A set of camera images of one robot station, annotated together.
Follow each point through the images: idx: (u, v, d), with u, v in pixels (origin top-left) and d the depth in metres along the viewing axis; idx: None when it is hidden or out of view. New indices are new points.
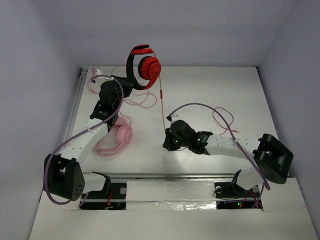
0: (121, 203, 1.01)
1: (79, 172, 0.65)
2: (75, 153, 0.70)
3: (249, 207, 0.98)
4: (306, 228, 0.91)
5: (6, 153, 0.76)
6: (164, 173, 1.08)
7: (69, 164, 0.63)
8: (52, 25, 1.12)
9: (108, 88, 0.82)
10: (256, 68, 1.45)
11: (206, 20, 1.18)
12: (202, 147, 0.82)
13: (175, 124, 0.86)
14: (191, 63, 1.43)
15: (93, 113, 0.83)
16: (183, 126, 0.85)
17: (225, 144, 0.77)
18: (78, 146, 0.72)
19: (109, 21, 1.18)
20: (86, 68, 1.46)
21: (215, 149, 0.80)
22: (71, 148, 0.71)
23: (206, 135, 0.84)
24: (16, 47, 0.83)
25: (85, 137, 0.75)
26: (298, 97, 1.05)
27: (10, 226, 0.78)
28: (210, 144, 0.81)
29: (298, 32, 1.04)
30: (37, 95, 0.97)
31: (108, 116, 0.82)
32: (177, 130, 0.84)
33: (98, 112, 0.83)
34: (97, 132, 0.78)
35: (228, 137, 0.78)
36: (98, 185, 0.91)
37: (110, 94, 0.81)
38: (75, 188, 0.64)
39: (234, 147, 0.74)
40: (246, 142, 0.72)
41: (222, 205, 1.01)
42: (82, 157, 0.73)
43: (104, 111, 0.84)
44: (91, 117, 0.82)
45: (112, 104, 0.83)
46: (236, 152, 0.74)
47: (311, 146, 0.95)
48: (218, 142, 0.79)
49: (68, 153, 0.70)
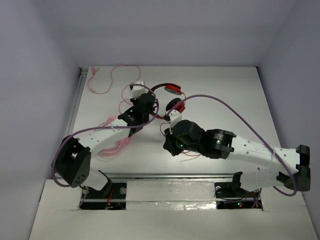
0: (121, 203, 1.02)
1: (88, 161, 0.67)
2: (91, 144, 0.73)
3: (249, 207, 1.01)
4: (306, 228, 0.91)
5: (6, 153, 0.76)
6: (164, 173, 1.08)
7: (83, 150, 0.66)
8: (51, 25, 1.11)
9: (148, 98, 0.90)
10: (255, 68, 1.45)
11: (207, 20, 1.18)
12: (220, 150, 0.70)
13: (180, 128, 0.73)
14: (191, 63, 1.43)
15: (123, 114, 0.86)
16: (190, 128, 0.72)
17: (259, 153, 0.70)
18: (97, 138, 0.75)
19: (109, 20, 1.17)
20: (85, 68, 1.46)
21: (242, 156, 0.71)
22: (90, 138, 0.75)
23: (222, 135, 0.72)
24: (15, 47, 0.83)
25: (106, 132, 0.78)
26: (298, 98, 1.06)
27: (10, 226, 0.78)
28: (236, 150, 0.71)
29: (298, 33, 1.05)
30: (37, 95, 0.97)
31: (133, 122, 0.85)
32: (185, 134, 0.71)
33: (127, 115, 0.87)
34: (119, 132, 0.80)
35: (260, 145, 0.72)
36: (98, 186, 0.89)
37: (145, 104, 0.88)
38: (78, 175, 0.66)
39: (272, 158, 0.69)
40: (284, 153, 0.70)
41: (222, 205, 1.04)
42: (95, 150, 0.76)
43: (133, 116, 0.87)
44: (119, 118, 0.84)
45: (143, 113, 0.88)
46: (270, 163, 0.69)
47: (311, 146, 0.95)
48: (247, 148, 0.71)
49: (87, 142, 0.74)
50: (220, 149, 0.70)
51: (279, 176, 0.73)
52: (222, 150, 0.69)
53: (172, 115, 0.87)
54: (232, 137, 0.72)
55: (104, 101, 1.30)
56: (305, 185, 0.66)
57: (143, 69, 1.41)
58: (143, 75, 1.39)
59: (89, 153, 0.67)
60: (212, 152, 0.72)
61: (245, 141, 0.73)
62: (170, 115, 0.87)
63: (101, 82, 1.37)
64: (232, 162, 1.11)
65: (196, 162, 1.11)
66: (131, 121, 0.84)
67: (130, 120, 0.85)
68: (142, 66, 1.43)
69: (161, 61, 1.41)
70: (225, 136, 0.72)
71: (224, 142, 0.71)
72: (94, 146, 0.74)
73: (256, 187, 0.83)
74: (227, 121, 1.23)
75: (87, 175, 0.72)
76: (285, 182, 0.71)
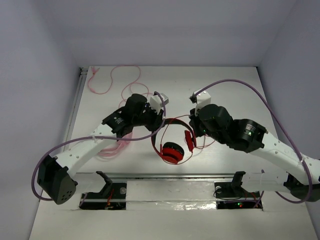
0: (121, 203, 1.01)
1: (68, 181, 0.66)
2: (71, 162, 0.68)
3: (250, 207, 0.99)
4: (306, 228, 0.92)
5: (6, 154, 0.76)
6: (163, 173, 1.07)
7: (59, 172, 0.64)
8: (51, 26, 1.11)
9: (139, 98, 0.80)
10: (256, 68, 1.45)
11: (206, 20, 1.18)
12: (248, 141, 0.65)
13: (208, 112, 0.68)
14: (191, 63, 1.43)
15: (108, 117, 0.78)
16: (219, 113, 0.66)
17: (287, 156, 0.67)
18: (76, 154, 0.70)
19: (109, 20, 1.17)
20: (85, 68, 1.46)
21: (270, 154, 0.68)
22: (69, 155, 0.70)
23: (251, 126, 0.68)
24: (15, 47, 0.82)
25: (87, 145, 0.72)
26: (298, 98, 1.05)
27: (10, 227, 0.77)
28: (267, 147, 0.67)
29: (298, 33, 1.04)
30: (37, 95, 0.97)
31: (121, 125, 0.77)
32: (212, 119, 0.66)
33: (113, 117, 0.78)
34: (102, 142, 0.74)
35: (289, 149, 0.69)
36: (94, 188, 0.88)
37: (134, 106, 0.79)
38: (60, 195, 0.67)
39: (298, 165, 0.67)
40: (310, 163, 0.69)
41: (221, 205, 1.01)
42: (77, 166, 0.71)
43: (120, 118, 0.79)
44: (103, 122, 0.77)
45: (132, 115, 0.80)
46: (294, 168, 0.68)
47: (311, 146, 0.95)
48: (277, 148, 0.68)
49: (65, 161, 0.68)
50: (248, 140, 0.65)
51: (286, 182, 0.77)
52: (250, 142, 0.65)
53: (199, 98, 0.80)
54: (264, 133, 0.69)
55: (104, 101, 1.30)
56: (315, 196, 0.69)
57: (143, 69, 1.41)
58: (143, 75, 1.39)
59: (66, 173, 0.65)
60: (239, 144, 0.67)
61: (276, 140, 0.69)
62: (197, 97, 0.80)
63: (101, 82, 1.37)
64: (232, 162, 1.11)
65: (197, 162, 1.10)
66: (117, 125, 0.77)
67: (117, 124, 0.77)
68: (142, 66, 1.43)
69: (161, 61, 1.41)
70: (256, 129, 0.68)
71: (254, 136, 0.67)
72: (74, 163, 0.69)
73: (259, 189, 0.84)
74: None
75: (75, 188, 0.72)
76: (297, 188, 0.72)
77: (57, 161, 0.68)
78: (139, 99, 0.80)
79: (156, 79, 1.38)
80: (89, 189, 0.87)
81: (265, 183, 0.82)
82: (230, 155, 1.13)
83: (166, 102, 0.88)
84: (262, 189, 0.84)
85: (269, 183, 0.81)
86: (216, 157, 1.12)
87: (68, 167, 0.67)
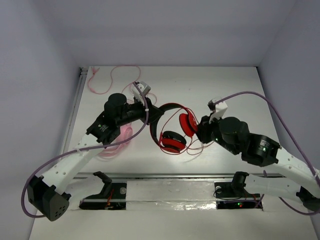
0: (121, 203, 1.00)
1: (58, 198, 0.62)
2: (59, 179, 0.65)
3: (250, 207, 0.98)
4: (306, 228, 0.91)
5: (6, 154, 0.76)
6: (163, 173, 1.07)
7: (46, 191, 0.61)
8: (51, 26, 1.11)
9: (117, 101, 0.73)
10: (256, 68, 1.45)
11: (206, 21, 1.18)
12: (264, 157, 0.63)
13: (230, 125, 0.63)
14: (191, 63, 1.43)
15: (92, 126, 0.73)
16: (240, 128, 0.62)
17: (301, 172, 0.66)
18: (62, 170, 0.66)
19: (109, 20, 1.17)
20: (85, 68, 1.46)
21: (284, 170, 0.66)
22: (55, 172, 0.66)
23: (266, 141, 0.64)
24: (15, 47, 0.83)
25: (72, 159, 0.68)
26: (298, 98, 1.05)
27: (10, 227, 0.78)
28: (281, 162, 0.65)
29: (298, 32, 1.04)
30: (37, 95, 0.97)
31: (106, 133, 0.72)
32: (234, 133, 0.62)
33: (97, 125, 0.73)
34: (88, 153, 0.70)
35: (303, 164, 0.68)
36: (93, 190, 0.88)
37: (114, 110, 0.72)
38: (53, 212, 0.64)
39: (312, 180, 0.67)
40: None
41: (222, 205, 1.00)
42: (66, 183, 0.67)
43: (104, 124, 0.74)
44: (87, 132, 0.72)
45: (115, 120, 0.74)
46: (307, 182, 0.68)
47: (312, 146, 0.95)
48: (291, 164, 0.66)
49: (51, 179, 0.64)
50: (263, 157, 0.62)
51: (300, 192, 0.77)
52: (264, 158, 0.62)
53: (218, 106, 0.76)
54: (278, 149, 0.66)
55: (104, 101, 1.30)
56: None
57: (143, 69, 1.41)
58: (143, 75, 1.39)
59: (55, 192, 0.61)
60: (253, 159, 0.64)
61: (289, 155, 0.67)
62: (216, 106, 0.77)
63: (101, 82, 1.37)
64: (232, 162, 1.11)
65: (196, 163, 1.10)
66: (102, 133, 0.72)
67: (102, 132, 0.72)
68: (142, 66, 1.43)
69: (162, 61, 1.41)
70: (271, 145, 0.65)
71: (269, 151, 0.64)
72: (61, 181, 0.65)
73: (262, 192, 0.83)
74: None
75: (69, 202, 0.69)
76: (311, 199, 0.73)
77: (43, 180, 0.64)
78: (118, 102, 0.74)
79: (156, 79, 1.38)
80: (88, 193, 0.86)
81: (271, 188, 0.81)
82: (230, 155, 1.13)
83: (146, 91, 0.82)
84: (264, 192, 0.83)
85: (276, 190, 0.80)
86: (216, 157, 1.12)
87: (55, 186, 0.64)
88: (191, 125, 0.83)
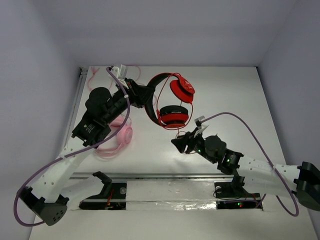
0: (121, 203, 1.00)
1: (48, 208, 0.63)
2: (48, 189, 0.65)
3: (250, 207, 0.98)
4: (306, 228, 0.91)
5: (6, 154, 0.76)
6: (163, 173, 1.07)
7: (36, 204, 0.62)
8: (50, 26, 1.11)
9: (100, 99, 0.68)
10: (256, 68, 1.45)
11: (206, 21, 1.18)
12: (232, 168, 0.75)
13: (211, 141, 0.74)
14: (191, 63, 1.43)
15: (77, 127, 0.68)
16: (221, 146, 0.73)
17: (261, 169, 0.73)
18: (50, 180, 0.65)
19: (109, 20, 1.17)
20: (85, 68, 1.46)
21: (248, 172, 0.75)
22: (43, 182, 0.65)
23: (234, 155, 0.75)
24: (15, 48, 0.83)
25: (59, 168, 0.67)
26: (298, 98, 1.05)
27: (9, 227, 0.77)
28: (241, 167, 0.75)
29: (298, 32, 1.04)
30: (37, 96, 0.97)
31: (93, 134, 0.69)
32: (216, 150, 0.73)
33: (82, 126, 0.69)
34: (75, 158, 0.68)
35: (263, 162, 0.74)
36: (94, 191, 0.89)
37: (97, 108, 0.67)
38: (49, 219, 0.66)
39: (272, 173, 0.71)
40: (284, 169, 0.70)
41: (222, 205, 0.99)
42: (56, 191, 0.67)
43: (90, 124, 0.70)
44: (73, 135, 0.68)
45: (101, 119, 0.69)
46: (271, 177, 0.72)
47: (311, 146, 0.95)
48: (251, 166, 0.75)
49: (40, 191, 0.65)
50: (231, 168, 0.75)
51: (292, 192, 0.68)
52: (234, 168, 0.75)
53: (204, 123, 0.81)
54: (240, 157, 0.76)
55: None
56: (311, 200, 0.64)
57: (144, 70, 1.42)
58: (143, 75, 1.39)
59: (44, 204, 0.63)
60: (226, 170, 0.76)
61: (250, 158, 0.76)
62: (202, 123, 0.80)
63: (101, 82, 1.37)
64: None
65: (197, 163, 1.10)
66: (89, 135, 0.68)
67: (88, 133, 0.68)
68: (142, 67, 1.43)
69: (162, 61, 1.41)
70: (237, 156, 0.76)
71: (235, 162, 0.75)
72: (50, 191, 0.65)
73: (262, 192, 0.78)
74: (226, 121, 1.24)
75: (67, 205, 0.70)
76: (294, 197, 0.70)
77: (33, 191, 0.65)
78: (101, 100, 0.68)
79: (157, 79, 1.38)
80: (88, 194, 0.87)
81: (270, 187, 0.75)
82: None
83: (118, 71, 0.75)
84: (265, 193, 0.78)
85: (275, 188, 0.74)
86: None
87: (45, 197, 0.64)
88: (185, 89, 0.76)
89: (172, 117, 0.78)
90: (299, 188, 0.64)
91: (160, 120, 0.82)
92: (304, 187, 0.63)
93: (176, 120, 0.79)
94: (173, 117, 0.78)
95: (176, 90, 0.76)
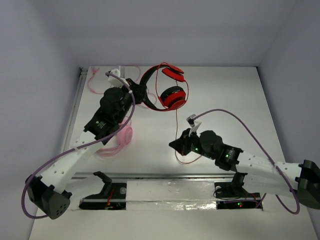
0: (121, 203, 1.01)
1: (57, 198, 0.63)
2: (57, 178, 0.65)
3: (250, 207, 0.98)
4: (305, 228, 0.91)
5: (6, 154, 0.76)
6: (163, 172, 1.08)
7: (45, 191, 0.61)
8: (50, 26, 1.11)
9: (113, 97, 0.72)
10: (256, 68, 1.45)
11: (206, 20, 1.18)
12: (230, 164, 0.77)
13: (208, 137, 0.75)
14: (192, 63, 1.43)
15: (90, 123, 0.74)
16: (216, 141, 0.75)
17: (262, 166, 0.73)
18: (61, 169, 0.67)
19: (109, 20, 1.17)
20: (85, 68, 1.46)
21: (247, 169, 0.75)
22: (53, 171, 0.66)
23: (233, 151, 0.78)
24: (15, 47, 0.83)
25: (70, 158, 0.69)
26: (298, 98, 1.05)
27: (9, 227, 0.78)
28: (241, 163, 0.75)
29: (298, 32, 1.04)
30: (36, 96, 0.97)
31: (104, 129, 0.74)
32: (211, 145, 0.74)
33: (94, 122, 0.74)
34: (86, 150, 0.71)
35: (264, 159, 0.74)
36: (93, 190, 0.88)
37: (110, 105, 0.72)
38: (54, 211, 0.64)
39: (273, 171, 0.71)
40: (286, 167, 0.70)
41: (222, 205, 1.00)
42: (65, 182, 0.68)
43: (102, 121, 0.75)
44: (85, 129, 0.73)
45: (112, 116, 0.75)
46: (271, 175, 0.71)
47: (311, 146, 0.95)
48: (251, 162, 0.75)
49: (50, 179, 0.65)
50: (229, 163, 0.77)
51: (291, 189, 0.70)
52: (232, 164, 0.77)
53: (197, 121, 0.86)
54: (239, 152, 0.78)
55: None
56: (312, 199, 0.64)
57: (144, 69, 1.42)
58: None
59: (54, 192, 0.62)
60: (224, 165, 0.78)
61: (250, 155, 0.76)
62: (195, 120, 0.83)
63: (101, 82, 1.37)
64: None
65: (197, 163, 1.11)
66: (100, 130, 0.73)
67: (99, 128, 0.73)
68: (142, 67, 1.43)
69: (162, 61, 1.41)
70: (235, 151, 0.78)
71: (233, 157, 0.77)
72: (60, 180, 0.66)
73: (261, 192, 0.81)
74: (226, 121, 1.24)
75: (70, 200, 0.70)
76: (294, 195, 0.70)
77: (42, 180, 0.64)
78: (115, 97, 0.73)
79: (157, 79, 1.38)
80: (88, 192, 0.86)
81: (269, 187, 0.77)
82: None
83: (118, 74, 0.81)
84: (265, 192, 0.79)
85: (274, 188, 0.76)
86: None
87: (54, 185, 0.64)
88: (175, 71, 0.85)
89: (174, 97, 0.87)
90: (300, 186, 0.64)
91: (164, 105, 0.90)
92: (305, 185, 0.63)
93: (177, 99, 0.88)
94: (175, 97, 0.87)
95: (169, 73, 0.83)
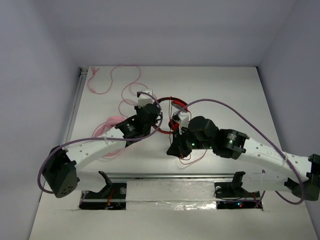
0: (121, 203, 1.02)
1: (73, 176, 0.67)
2: (79, 157, 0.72)
3: (250, 207, 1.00)
4: (305, 228, 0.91)
5: (6, 154, 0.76)
6: (163, 173, 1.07)
7: (67, 164, 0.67)
8: (50, 26, 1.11)
9: (152, 109, 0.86)
10: (256, 68, 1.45)
11: (206, 20, 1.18)
12: (231, 150, 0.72)
13: (195, 123, 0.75)
14: (192, 63, 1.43)
15: (122, 123, 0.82)
16: (206, 125, 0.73)
17: (270, 157, 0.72)
18: (86, 150, 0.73)
19: (109, 20, 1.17)
20: (85, 68, 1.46)
21: (253, 158, 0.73)
22: (79, 150, 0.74)
23: (235, 135, 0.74)
24: (14, 47, 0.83)
25: (98, 144, 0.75)
26: (298, 98, 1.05)
27: (9, 227, 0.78)
28: (248, 151, 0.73)
29: (298, 32, 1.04)
30: (36, 95, 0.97)
31: (132, 132, 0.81)
32: (200, 130, 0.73)
33: (126, 124, 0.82)
34: (113, 143, 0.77)
35: (272, 150, 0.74)
36: (94, 187, 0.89)
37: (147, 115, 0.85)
38: (62, 189, 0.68)
39: (284, 164, 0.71)
40: (296, 161, 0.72)
41: (221, 205, 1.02)
42: (83, 163, 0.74)
43: (132, 126, 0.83)
44: (116, 126, 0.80)
45: (143, 124, 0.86)
46: (280, 167, 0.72)
47: (311, 146, 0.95)
48: (259, 151, 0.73)
49: (74, 155, 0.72)
50: (232, 149, 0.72)
51: (288, 181, 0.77)
52: (234, 150, 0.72)
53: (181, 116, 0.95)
54: (245, 139, 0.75)
55: (104, 101, 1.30)
56: (314, 194, 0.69)
57: (143, 69, 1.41)
58: (143, 75, 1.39)
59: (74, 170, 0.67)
60: (225, 151, 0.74)
61: (257, 144, 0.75)
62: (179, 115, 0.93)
63: (101, 82, 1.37)
64: (232, 162, 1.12)
65: (197, 162, 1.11)
66: (129, 131, 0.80)
67: (129, 130, 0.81)
68: (142, 66, 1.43)
69: (162, 61, 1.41)
70: (238, 137, 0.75)
71: (236, 143, 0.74)
72: (82, 159, 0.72)
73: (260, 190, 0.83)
74: (226, 121, 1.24)
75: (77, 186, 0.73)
76: (290, 187, 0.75)
77: (67, 154, 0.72)
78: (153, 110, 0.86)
79: (157, 79, 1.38)
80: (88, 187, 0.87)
81: (266, 183, 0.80)
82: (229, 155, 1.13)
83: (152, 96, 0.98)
84: (263, 189, 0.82)
85: (269, 182, 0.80)
86: (216, 157, 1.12)
87: (76, 163, 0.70)
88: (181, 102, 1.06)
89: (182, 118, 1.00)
90: (311, 182, 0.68)
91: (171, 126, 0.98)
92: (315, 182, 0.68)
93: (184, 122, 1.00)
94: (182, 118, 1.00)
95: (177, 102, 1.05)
